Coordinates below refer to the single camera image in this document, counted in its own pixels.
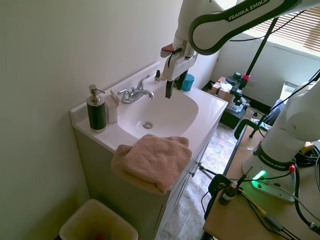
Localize grey cable with adapter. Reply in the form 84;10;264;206
259;212;302;240

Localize white sink countertop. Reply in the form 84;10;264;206
69;60;229;191

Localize black C-clamp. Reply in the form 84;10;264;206
233;119;259;141
208;173;234;199

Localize yellow cable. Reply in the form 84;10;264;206
237;187;267;216

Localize beige plastic trash bin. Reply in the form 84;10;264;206
58;198;139;240

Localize small white cardboard box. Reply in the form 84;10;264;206
106;89;121;125

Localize teal round container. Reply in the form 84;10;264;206
180;73;196;92

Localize black tripod leg rod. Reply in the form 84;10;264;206
199;165;218;176

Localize black tripod camera stand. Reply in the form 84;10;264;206
226;17;279;114

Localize black equipment case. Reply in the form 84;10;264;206
219;99;249;130

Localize black chrome soap dispenser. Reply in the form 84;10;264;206
85;84;107;134

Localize brown cardboard box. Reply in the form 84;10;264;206
210;76;235;103

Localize red white wrist camera mount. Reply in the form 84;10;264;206
160;43;176;59

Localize dark dropper bottle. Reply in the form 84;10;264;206
218;181;239;206

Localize chrome two-handle faucet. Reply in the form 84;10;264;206
117;74;156;105

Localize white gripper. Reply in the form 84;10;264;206
162;53;199;100

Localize tan terry towel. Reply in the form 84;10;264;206
111;133;194;196

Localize window blinds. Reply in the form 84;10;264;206
242;4;320;60

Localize grey vanity cabinet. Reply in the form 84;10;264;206
73;121;219;240

